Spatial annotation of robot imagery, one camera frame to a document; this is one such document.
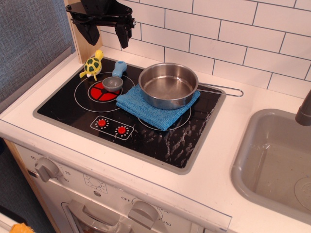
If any grey oven door handle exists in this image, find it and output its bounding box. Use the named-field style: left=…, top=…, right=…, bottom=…
left=68, top=200, right=133, bottom=233

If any left grey oven dial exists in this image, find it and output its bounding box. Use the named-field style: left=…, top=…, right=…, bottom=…
left=35, top=158, right=59, bottom=183

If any blue handled grey scoop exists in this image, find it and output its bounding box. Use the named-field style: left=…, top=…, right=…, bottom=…
left=102, top=61, right=127, bottom=92

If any orange object at corner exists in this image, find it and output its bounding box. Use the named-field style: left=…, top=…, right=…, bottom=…
left=9, top=223, right=35, bottom=233

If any yellow green toy turtle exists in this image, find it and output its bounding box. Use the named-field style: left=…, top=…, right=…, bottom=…
left=79, top=50, right=104, bottom=81

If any right grey oven dial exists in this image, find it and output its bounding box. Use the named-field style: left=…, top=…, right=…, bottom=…
left=128, top=201, right=159, bottom=230

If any blue folded cloth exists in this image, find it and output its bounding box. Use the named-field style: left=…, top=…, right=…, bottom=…
left=116, top=85, right=200, bottom=131

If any red stove knob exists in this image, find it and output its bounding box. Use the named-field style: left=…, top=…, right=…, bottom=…
left=98, top=119, right=106, bottom=127
left=117, top=126, right=127, bottom=135

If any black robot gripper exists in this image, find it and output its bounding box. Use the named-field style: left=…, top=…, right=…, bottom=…
left=66, top=0, right=135, bottom=49

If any right red stove knob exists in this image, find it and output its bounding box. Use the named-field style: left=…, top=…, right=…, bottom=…
left=117, top=126, right=127, bottom=135

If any black toy stovetop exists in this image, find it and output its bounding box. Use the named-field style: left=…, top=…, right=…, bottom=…
left=34, top=58, right=225, bottom=174

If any wooden side post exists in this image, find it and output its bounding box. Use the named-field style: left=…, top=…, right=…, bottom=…
left=67, top=12, right=103, bottom=64

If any grey oven dial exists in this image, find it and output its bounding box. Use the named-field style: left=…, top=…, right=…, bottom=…
left=128, top=201, right=159, bottom=230
left=35, top=158, right=59, bottom=183

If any left red stove knob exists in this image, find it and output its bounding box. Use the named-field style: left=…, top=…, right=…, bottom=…
left=98, top=119, right=106, bottom=127

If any grey plastic sink basin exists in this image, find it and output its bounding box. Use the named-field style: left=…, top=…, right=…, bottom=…
left=231, top=109, right=311, bottom=224

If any stainless steel pot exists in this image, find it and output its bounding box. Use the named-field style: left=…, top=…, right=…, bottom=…
left=138, top=63, right=244, bottom=110

